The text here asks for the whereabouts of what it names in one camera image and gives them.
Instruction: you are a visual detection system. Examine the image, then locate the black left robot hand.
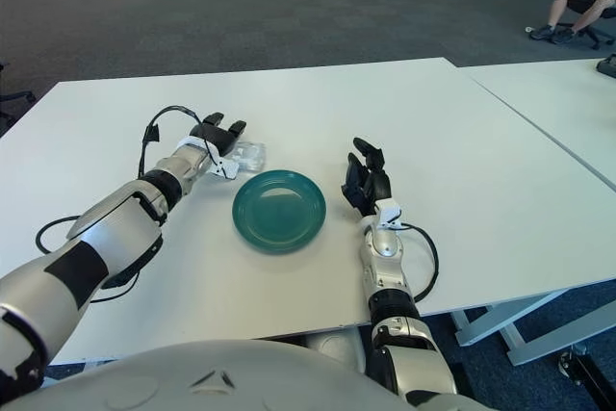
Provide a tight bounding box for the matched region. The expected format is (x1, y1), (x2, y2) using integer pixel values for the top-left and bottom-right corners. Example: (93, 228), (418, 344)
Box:
(190, 112), (247, 157)

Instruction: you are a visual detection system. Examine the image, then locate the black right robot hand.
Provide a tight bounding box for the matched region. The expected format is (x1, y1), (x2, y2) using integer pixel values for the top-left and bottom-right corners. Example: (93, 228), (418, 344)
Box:
(340, 137), (392, 218)

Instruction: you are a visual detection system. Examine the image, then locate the clear plastic water bottle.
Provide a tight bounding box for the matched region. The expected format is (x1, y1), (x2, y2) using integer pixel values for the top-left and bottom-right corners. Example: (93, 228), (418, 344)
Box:
(225, 141), (268, 173)

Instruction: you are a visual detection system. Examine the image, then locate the green round plate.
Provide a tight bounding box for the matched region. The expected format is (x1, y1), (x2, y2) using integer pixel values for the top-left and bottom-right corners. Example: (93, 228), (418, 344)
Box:
(231, 169), (327, 254)

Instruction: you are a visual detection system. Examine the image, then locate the black office chair with armrest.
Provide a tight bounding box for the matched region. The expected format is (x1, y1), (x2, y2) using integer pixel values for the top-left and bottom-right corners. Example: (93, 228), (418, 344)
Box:
(0, 90), (38, 118)

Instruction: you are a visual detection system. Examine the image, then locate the grey robot torso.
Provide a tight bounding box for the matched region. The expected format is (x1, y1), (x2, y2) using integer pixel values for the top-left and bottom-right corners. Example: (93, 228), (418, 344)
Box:
(0, 331), (497, 411)

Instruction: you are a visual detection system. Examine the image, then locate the black office chair under person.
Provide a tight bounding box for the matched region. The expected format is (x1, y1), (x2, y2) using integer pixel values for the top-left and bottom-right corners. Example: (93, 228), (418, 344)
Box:
(552, 0), (616, 50)

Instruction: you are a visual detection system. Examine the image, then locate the black stand with caster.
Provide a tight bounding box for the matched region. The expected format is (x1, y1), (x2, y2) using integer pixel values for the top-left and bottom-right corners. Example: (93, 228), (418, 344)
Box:
(557, 343), (616, 411)

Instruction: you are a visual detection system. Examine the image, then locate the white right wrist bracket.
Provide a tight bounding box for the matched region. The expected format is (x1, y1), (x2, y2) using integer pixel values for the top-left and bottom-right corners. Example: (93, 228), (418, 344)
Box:
(374, 198), (403, 229)

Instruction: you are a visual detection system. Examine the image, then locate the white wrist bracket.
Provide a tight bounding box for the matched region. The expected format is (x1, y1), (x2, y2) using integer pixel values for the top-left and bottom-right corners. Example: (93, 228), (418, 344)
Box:
(374, 198), (403, 229)
(176, 136), (241, 180)

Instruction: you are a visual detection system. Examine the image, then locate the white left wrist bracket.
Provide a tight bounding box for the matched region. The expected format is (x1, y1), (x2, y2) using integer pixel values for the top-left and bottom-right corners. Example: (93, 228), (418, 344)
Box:
(176, 136), (241, 180)

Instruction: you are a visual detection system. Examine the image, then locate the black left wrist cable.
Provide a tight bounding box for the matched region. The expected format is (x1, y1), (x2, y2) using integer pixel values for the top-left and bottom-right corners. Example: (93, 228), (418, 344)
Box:
(136, 105), (206, 179)

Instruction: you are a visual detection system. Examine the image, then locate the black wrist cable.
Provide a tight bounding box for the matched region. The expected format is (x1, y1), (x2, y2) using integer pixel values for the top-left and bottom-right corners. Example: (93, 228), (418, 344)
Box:
(136, 105), (206, 179)
(398, 222), (440, 304)

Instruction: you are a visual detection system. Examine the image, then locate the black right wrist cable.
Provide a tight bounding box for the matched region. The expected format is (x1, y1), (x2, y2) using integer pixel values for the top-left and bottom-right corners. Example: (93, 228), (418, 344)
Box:
(398, 222), (440, 304)

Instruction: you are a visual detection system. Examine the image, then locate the white table frame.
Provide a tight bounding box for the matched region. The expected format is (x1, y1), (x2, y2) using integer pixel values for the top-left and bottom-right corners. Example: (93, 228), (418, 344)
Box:
(449, 285), (616, 367)

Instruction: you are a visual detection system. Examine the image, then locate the black left elbow cable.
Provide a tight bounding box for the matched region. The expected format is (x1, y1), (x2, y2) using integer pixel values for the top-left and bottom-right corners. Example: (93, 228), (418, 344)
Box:
(36, 216), (141, 304)

